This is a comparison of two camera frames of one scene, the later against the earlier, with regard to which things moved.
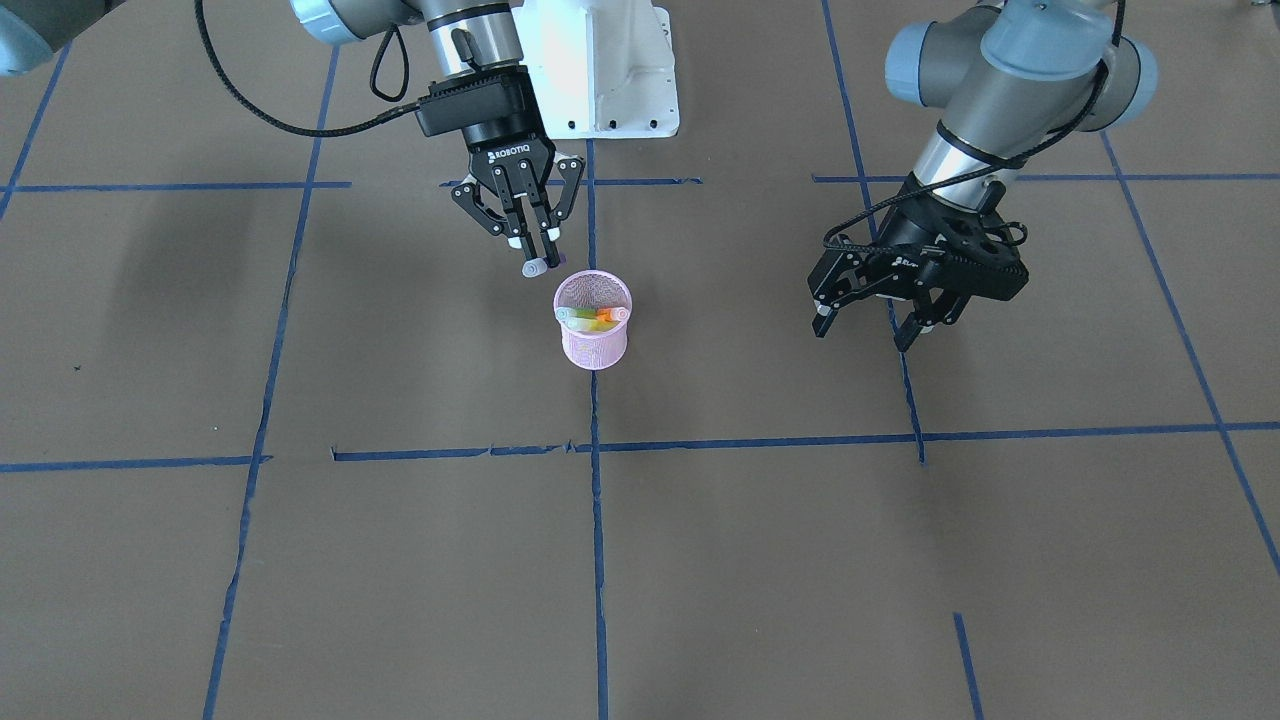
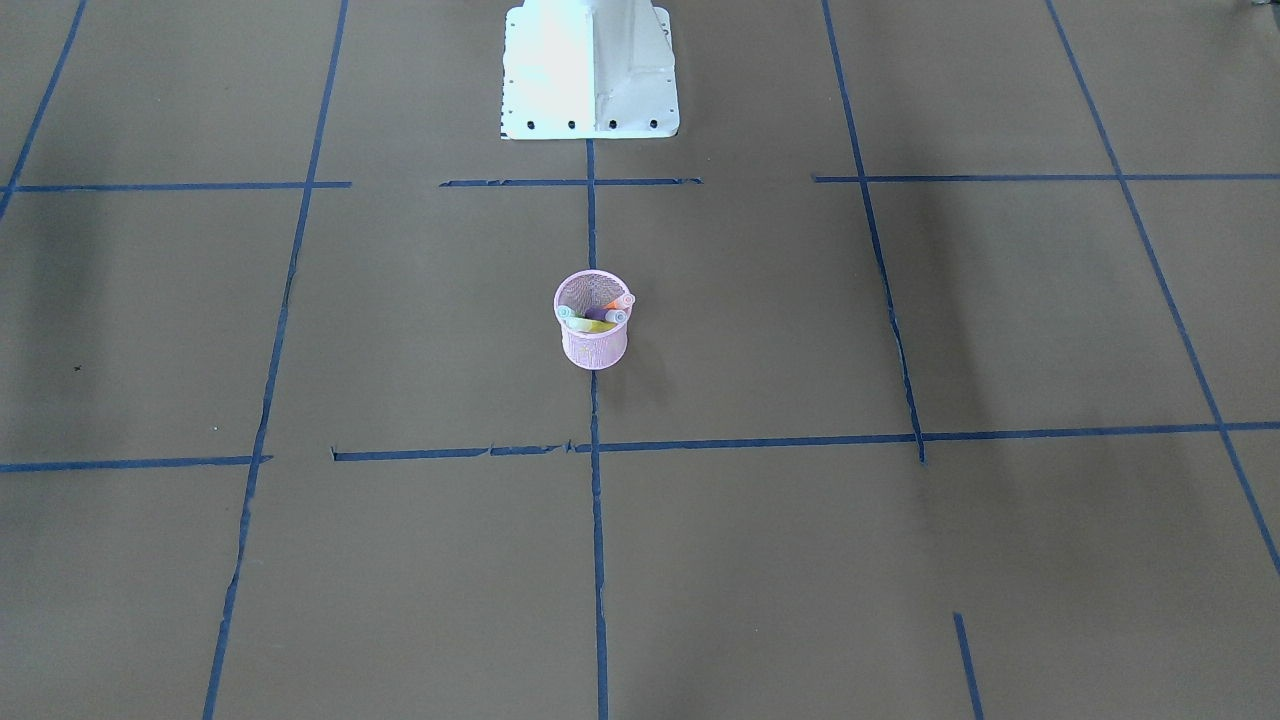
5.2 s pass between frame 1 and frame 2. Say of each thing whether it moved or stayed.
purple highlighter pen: moved
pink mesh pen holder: stayed
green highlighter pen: stayed
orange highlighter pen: moved
